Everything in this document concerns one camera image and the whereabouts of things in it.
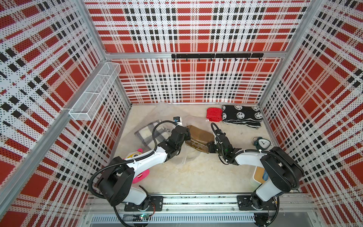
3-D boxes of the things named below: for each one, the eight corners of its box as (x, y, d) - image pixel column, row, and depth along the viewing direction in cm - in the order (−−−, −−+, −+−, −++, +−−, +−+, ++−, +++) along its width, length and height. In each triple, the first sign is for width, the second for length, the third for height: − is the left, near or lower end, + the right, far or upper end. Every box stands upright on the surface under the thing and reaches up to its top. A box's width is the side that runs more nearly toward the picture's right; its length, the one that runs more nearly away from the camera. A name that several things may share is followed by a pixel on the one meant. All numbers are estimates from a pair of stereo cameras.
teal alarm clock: (254, 149, 96) (257, 146, 92) (251, 140, 101) (254, 136, 97) (268, 149, 96) (271, 146, 92) (264, 140, 101) (267, 136, 97)
